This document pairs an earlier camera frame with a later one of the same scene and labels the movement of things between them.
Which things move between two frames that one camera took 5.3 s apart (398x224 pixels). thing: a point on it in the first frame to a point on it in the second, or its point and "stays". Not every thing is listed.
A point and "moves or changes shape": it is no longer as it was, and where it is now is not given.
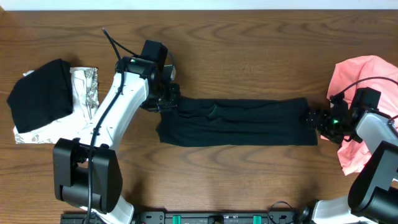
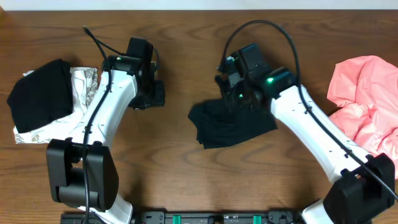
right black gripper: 320,124 to 229,91
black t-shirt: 208,122 moves or changes shape
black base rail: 192,217 stays
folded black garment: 43,95 stays
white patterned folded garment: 86,102 stays
